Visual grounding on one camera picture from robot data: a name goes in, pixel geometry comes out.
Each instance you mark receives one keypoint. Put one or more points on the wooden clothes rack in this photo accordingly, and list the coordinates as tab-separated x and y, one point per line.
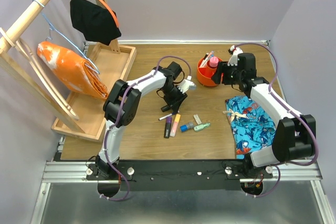
51	98

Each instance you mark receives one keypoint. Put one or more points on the purple cap black highlighter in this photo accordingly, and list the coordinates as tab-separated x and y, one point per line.
167	129

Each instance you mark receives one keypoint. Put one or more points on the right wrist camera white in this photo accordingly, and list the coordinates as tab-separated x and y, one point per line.
234	52

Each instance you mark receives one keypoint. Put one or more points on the blue wire hanger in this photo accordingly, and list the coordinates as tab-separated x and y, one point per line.
52	28

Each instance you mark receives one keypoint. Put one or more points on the blue cap black highlighter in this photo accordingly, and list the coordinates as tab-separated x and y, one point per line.
165	108

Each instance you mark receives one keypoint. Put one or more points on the orange round organizer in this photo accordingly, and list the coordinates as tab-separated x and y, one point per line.
204	74

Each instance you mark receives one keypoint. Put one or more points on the orange tie-dye cloth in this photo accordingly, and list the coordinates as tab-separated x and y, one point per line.
72	70

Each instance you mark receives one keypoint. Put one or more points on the green highlighter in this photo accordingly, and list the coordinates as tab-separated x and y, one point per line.
201	127

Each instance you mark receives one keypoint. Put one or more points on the blue cap grey glue stick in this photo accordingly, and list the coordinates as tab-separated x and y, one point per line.
187	126

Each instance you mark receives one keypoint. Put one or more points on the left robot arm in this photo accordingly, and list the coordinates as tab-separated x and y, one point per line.
122	104

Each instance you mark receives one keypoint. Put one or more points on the small beige eraser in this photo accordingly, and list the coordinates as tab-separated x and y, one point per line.
197	119

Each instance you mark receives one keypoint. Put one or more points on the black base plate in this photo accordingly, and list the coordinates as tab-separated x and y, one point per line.
177	175

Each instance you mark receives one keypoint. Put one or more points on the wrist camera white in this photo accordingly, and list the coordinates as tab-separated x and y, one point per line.
186	84
234	52

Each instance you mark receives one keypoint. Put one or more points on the black cloth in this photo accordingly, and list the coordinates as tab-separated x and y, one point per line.
96	23

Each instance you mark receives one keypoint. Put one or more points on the pink cap glue stick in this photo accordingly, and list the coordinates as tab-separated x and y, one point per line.
213	62

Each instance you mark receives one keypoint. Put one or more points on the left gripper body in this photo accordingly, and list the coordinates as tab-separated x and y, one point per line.
172	96

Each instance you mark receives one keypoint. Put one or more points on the blue shark print shorts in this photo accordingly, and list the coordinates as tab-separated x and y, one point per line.
252	128

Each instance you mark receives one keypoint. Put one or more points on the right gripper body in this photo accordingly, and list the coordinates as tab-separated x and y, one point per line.
228	72

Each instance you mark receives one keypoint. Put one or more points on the pink cap white marker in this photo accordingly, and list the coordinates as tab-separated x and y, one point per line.
209	56

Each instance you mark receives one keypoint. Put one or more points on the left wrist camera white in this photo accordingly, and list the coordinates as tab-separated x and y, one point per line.
186	84

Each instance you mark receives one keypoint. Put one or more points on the brown cap white marker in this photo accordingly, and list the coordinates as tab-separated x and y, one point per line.
203	63

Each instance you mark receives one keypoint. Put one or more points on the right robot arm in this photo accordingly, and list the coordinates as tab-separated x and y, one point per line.
295	135

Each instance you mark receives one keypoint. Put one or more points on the white marker thin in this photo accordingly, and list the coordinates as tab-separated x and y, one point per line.
168	115

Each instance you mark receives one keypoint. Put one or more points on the aluminium rail frame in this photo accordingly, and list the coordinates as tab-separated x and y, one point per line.
75	172

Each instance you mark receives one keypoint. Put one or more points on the yellow cap pink highlighter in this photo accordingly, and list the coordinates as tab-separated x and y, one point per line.
175	125

